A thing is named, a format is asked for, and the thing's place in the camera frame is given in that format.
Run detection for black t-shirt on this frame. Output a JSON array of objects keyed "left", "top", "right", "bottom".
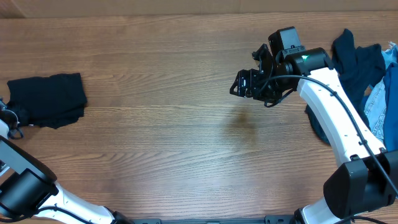
[{"left": 7, "top": 73, "right": 87, "bottom": 129}]

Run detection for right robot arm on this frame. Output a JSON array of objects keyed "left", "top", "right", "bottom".
[{"left": 229, "top": 27, "right": 397, "bottom": 223}]

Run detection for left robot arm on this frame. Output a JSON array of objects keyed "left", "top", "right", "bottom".
[{"left": 1, "top": 102, "right": 132, "bottom": 224}]

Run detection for dark navy shirt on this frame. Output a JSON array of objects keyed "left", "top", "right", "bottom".
[{"left": 305, "top": 28, "right": 386, "bottom": 146}]

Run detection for light blue denim jeans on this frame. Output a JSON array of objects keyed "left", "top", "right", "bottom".
[{"left": 364, "top": 42, "right": 397, "bottom": 142}]

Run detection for blue garment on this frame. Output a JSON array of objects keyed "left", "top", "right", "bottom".
[{"left": 383, "top": 63, "right": 397, "bottom": 151}]

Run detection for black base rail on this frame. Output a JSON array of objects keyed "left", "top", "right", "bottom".
[{"left": 130, "top": 215, "right": 302, "bottom": 224}]

